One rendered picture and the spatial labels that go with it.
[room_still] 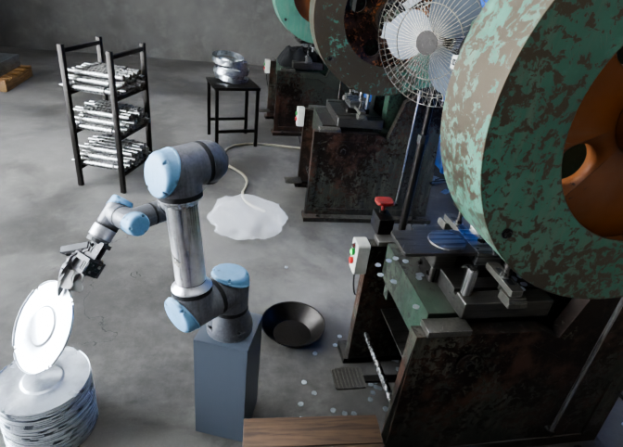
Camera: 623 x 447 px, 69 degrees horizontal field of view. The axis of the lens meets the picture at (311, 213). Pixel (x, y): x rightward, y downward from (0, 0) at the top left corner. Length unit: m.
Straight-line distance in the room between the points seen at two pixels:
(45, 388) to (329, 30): 2.01
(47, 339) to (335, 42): 1.89
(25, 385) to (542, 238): 1.59
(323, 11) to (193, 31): 5.43
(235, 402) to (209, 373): 0.15
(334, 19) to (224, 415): 1.92
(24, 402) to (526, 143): 1.60
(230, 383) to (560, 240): 1.09
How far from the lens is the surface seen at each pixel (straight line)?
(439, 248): 1.51
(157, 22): 7.88
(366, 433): 1.48
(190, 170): 1.17
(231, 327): 1.49
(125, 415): 1.96
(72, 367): 1.85
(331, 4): 2.55
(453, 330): 1.42
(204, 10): 7.80
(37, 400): 1.79
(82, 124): 3.43
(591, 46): 0.91
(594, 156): 1.12
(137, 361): 2.13
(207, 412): 1.77
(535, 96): 0.88
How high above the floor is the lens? 1.52
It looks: 28 degrees down
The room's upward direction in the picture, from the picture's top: 7 degrees clockwise
